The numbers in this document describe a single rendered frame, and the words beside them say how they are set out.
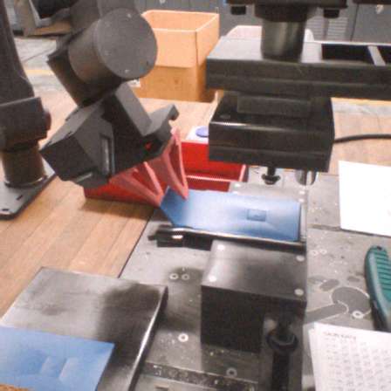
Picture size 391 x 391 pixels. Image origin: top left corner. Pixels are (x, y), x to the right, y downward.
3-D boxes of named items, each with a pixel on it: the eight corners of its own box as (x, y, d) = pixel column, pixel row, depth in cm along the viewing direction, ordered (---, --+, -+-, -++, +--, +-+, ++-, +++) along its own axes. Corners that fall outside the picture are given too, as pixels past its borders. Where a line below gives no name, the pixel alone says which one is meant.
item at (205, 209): (175, 189, 56) (174, 170, 54) (299, 204, 53) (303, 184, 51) (160, 225, 50) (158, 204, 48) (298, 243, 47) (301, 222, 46)
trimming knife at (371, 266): (381, 257, 59) (357, 252, 59) (387, 243, 57) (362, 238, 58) (408, 373, 44) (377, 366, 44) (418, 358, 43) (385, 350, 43)
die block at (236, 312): (228, 231, 63) (230, 187, 59) (299, 241, 61) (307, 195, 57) (200, 344, 47) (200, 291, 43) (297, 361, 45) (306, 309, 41)
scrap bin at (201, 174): (112, 163, 81) (108, 133, 78) (248, 177, 76) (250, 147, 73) (84, 197, 71) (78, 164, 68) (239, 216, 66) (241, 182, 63)
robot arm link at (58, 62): (142, 76, 44) (102, 10, 41) (101, 108, 42) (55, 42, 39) (111, 85, 50) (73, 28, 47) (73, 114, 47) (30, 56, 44)
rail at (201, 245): (184, 244, 50) (184, 227, 49) (304, 261, 48) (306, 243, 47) (183, 248, 50) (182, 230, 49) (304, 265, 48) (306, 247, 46)
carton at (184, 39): (151, 89, 342) (146, 9, 311) (219, 96, 329) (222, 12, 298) (119, 118, 294) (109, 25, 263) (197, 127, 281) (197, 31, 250)
